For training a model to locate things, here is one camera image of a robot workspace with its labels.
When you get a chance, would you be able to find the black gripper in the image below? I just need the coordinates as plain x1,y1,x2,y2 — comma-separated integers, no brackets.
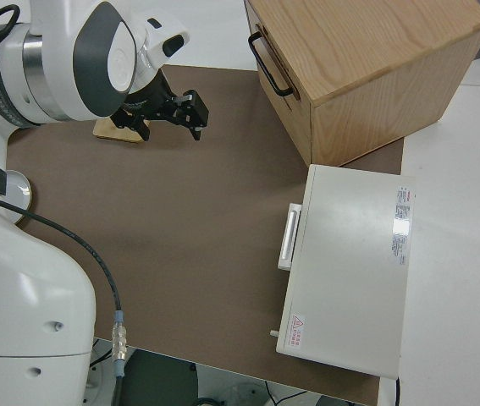
111,69,211,143

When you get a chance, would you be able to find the gray plate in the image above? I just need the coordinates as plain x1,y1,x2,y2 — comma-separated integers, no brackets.
5,168,36,225

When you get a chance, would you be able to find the light wooden drawer box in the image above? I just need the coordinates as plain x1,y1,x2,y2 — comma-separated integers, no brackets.
243,0,480,168

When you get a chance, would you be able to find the black cable with metal connector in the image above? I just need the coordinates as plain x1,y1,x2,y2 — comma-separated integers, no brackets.
0,184,130,406

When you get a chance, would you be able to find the brown table mat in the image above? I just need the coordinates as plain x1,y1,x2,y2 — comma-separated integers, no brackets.
5,64,406,406

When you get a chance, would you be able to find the wooden mug rack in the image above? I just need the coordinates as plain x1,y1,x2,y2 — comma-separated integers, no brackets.
92,118,154,147

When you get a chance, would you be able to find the white toaster oven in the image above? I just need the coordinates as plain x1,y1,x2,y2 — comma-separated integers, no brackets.
269,163,417,380

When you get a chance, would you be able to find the black metal drawer handle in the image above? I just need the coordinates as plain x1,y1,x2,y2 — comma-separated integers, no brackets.
247,32,296,98

